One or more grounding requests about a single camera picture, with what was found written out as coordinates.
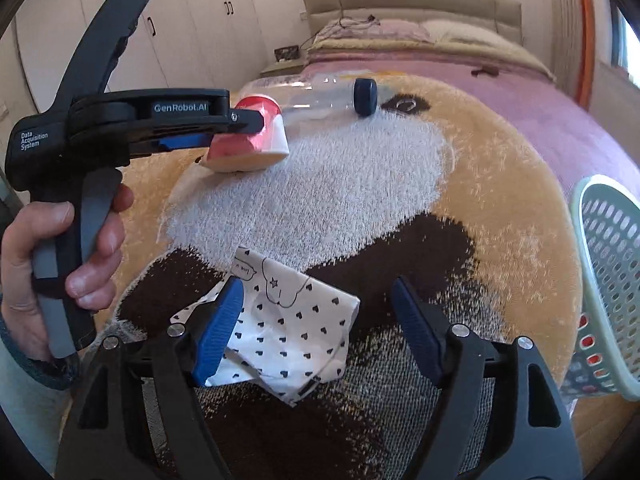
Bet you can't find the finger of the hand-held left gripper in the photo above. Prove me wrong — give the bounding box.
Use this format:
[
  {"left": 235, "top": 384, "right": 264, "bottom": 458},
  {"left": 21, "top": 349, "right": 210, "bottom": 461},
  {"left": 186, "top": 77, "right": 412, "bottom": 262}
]
[
  {"left": 134, "top": 130, "right": 217, "bottom": 158},
  {"left": 227, "top": 107, "right": 266, "bottom": 135}
]

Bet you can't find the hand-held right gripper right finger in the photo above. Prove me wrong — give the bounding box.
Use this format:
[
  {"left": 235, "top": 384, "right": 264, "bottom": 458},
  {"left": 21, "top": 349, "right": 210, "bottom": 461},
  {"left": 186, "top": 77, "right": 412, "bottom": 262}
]
[{"left": 392, "top": 276, "right": 583, "bottom": 480}]

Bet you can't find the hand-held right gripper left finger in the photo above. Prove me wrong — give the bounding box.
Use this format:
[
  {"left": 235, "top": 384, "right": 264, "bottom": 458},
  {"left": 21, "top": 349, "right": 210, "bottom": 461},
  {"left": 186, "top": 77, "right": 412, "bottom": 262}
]
[{"left": 55, "top": 277, "right": 244, "bottom": 480}]

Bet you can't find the red and white paper cup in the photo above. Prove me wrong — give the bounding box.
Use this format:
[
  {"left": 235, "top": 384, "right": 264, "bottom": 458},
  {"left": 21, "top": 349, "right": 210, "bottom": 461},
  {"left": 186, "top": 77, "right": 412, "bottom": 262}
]
[{"left": 200, "top": 94, "right": 291, "bottom": 173}]

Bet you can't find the white heart-pattern cloth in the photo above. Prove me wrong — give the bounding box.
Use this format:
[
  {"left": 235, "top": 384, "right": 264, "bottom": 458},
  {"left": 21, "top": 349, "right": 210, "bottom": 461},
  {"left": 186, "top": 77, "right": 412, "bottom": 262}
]
[{"left": 170, "top": 246, "right": 362, "bottom": 407}]

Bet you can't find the green plastic laundry basket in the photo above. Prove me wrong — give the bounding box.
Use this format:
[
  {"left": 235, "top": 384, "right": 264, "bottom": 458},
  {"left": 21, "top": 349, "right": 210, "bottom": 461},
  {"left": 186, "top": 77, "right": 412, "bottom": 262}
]
[{"left": 562, "top": 174, "right": 640, "bottom": 402}]

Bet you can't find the person's left forearm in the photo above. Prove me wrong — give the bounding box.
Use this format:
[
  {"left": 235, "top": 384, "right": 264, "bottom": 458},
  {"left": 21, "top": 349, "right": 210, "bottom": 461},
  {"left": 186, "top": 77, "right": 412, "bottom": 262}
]
[{"left": 0, "top": 317, "right": 86, "bottom": 480}]

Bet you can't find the person's left hand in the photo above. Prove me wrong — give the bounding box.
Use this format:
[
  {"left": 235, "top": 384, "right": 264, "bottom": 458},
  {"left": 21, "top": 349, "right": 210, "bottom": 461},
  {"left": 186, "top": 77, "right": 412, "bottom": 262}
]
[{"left": 0, "top": 180, "right": 136, "bottom": 361}]

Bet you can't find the white nightstand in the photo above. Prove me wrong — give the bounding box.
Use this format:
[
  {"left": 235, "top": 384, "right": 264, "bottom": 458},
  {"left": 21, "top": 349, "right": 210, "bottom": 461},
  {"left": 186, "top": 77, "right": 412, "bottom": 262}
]
[{"left": 260, "top": 57, "right": 306, "bottom": 78}]

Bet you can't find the white wardrobe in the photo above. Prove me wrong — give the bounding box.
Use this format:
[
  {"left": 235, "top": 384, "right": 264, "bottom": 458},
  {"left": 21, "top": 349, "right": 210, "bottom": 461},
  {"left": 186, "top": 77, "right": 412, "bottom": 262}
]
[{"left": 15, "top": 0, "right": 273, "bottom": 111}]

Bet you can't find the clear bottle with blue cap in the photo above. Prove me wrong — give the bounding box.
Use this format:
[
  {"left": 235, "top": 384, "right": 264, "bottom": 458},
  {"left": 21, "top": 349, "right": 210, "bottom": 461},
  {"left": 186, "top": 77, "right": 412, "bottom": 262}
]
[{"left": 245, "top": 72, "right": 381, "bottom": 123}]

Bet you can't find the olive folded quilt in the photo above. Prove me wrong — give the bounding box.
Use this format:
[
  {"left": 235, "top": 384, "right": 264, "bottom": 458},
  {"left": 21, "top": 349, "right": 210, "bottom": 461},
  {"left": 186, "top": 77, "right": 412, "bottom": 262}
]
[{"left": 305, "top": 37, "right": 556, "bottom": 81}]

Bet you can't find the pink pillow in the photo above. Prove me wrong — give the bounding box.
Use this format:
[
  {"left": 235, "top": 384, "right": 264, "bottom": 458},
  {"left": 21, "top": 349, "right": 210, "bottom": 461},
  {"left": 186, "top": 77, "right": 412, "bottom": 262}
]
[{"left": 315, "top": 20, "right": 431, "bottom": 43}]

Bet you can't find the bear printed fuzzy blanket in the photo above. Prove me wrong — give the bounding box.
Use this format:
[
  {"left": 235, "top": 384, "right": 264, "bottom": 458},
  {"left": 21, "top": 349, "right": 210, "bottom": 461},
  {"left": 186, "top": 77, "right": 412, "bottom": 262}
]
[{"left": 60, "top": 72, "right": 586, "bottom": 480}]

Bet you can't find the beige padded headboard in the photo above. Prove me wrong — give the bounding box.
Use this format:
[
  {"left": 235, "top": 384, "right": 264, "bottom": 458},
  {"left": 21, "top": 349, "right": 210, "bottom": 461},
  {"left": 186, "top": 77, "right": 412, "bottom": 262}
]
[{"left": 301, "top": 0, "right": 523, "bottom": 48}]

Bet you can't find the light floral pillow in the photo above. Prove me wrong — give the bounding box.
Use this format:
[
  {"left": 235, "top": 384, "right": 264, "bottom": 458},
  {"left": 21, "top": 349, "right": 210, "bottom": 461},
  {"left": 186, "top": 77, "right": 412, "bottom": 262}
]
[{"left": 422, "top": 20, "right": 521, "bottom": 46}]

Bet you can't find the bed with purple bedspread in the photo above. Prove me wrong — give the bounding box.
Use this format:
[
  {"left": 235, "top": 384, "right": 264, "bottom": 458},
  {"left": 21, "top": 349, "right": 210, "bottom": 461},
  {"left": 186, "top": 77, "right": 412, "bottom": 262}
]
[{"left": 300, "top": 10, "right": 640, "bottom": 201}]

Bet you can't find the beige curtain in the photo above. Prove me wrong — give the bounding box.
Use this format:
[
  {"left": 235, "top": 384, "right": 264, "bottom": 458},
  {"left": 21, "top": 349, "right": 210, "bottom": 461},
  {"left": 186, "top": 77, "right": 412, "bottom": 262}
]
[{"left": 545, "top": 0, "right": 583, "bottom": 96}]

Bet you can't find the orange curtain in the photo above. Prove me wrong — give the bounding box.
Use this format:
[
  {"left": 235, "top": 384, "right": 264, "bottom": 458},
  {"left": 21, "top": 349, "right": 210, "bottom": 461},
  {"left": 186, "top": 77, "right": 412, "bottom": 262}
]
[{"left": 572, "top": 0, "right": 597, "bottom": 106}]

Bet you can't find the dark framed window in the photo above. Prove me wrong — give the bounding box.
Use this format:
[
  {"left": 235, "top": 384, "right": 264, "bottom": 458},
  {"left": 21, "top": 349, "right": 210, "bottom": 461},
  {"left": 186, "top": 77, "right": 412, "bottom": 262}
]
[{"left": 612, "top": 5, "right": 640, "bottom": 81}]

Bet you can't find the black cable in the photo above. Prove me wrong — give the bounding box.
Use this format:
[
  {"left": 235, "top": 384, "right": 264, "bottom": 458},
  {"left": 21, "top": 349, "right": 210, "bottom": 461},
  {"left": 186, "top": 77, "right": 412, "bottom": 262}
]
[{"left": 300, "top": 14, "right": 381, "bottom": 46}]

